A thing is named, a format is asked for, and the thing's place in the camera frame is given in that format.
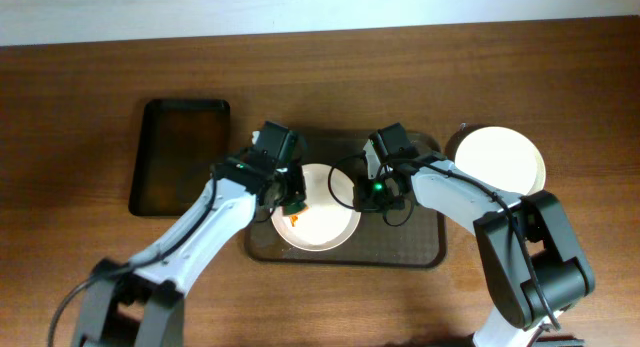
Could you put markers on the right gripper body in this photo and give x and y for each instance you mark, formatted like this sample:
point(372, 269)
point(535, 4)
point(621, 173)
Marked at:
point(373, 199)

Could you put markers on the white plate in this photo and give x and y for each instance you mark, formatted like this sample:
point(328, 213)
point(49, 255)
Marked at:
point(500, 156)
point(324, 224)

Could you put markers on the large brown serving tray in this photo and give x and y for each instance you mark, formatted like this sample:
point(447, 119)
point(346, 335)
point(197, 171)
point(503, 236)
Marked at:
point(420, 243)

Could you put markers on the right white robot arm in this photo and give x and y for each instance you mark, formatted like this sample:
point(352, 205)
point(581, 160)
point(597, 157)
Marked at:
point(534, 266)

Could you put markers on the small dark water tray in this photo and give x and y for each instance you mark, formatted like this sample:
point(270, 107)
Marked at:
point(178, 141)

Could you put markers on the orange green scrub sponge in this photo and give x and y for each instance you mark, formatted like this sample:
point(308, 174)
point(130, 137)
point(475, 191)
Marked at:
point(293, 210)

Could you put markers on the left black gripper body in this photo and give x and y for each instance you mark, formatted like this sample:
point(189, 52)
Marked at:
point(292, 198)

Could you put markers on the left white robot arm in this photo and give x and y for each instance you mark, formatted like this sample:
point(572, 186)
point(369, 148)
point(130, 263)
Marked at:
point(142, 302)

